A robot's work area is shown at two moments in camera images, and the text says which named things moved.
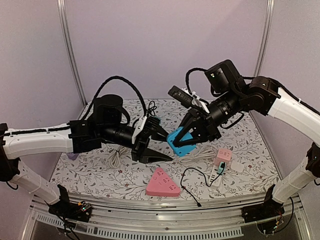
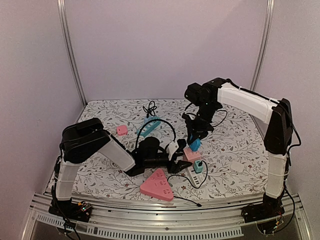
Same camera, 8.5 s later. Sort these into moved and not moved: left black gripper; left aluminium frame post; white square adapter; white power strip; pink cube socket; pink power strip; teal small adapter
Moved: white power strip; pink power strip; pink cube socket; teal small adapter; left black gripper
Not moved: left aluminium frame post; white square adapter
